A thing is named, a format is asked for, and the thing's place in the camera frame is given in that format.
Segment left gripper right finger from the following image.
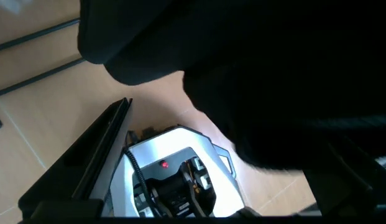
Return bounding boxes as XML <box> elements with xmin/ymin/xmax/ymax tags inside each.
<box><xmin>303</xmin><ymin>138</ymin><xmax>386</xmax><ymax>218</ymax></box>

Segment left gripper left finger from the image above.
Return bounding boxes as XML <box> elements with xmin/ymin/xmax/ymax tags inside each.
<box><xmin>17</xmin><ymin>97</ymin><xmax>133</xmax><ymax>219</ymax></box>

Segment black shorts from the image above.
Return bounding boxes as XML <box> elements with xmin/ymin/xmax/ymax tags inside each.
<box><xmin>76</xmin><ymin>0</ymin><xmax>386</xmax><ymax>172</ymax></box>

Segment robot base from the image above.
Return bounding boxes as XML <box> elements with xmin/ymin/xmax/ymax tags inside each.
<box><xmin>101</xmin><ymin>124</ymin><xmax>247</xmax><ymax>218</ymax></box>

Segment black clothes rack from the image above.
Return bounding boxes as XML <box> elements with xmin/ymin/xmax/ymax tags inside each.
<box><xmin>0</xmin><ymin>17</ymin><xmax>85</xmax><ymax>130</ymax></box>

